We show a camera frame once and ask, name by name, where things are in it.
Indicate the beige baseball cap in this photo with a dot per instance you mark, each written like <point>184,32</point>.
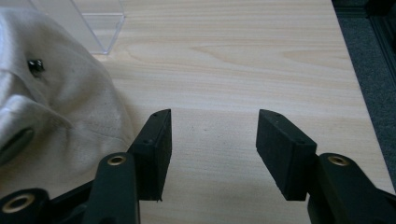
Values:
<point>68,109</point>

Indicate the clear acrylic holder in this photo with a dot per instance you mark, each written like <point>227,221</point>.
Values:
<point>102,28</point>

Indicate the aluminium floor rail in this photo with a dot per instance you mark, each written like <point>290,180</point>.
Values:
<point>378,25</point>

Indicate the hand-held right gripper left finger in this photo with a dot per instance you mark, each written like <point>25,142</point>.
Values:
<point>155,149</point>

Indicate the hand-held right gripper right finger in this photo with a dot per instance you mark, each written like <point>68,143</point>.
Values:
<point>283,149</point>

